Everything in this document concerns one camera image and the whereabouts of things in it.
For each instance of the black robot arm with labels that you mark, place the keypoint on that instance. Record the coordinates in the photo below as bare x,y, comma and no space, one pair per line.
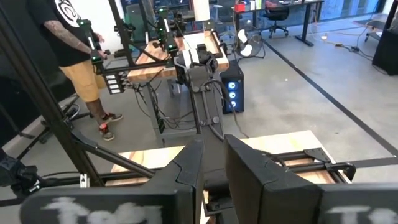
99,59

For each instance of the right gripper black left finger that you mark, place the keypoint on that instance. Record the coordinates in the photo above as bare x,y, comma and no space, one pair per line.
183,186

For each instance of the black floor fan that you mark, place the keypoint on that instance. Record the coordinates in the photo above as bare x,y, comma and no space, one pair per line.
248,43

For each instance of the dark metal stand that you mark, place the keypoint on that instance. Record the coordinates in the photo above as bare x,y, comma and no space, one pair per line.
68,115

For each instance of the large black case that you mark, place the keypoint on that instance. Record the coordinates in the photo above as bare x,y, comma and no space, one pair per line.
387,46

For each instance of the long black desk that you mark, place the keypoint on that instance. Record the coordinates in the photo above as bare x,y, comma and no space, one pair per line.
306,18

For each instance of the white cylinder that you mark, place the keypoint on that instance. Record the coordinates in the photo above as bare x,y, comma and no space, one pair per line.
201,10

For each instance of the person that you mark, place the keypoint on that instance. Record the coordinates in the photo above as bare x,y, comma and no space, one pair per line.
77,62

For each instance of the red box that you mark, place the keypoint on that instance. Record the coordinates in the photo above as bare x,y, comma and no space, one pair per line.
239,7

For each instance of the wooden workstation table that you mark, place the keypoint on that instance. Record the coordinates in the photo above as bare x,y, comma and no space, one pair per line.
149,70

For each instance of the black office chair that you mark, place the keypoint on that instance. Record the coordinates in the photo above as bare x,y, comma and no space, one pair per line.
276,15

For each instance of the black computer tower blue fans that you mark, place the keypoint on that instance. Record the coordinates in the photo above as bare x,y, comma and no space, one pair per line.
233,90

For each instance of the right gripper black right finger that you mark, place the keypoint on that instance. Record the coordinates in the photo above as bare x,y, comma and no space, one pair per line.
264,186

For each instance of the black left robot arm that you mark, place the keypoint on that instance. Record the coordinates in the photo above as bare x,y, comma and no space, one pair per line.
206,102

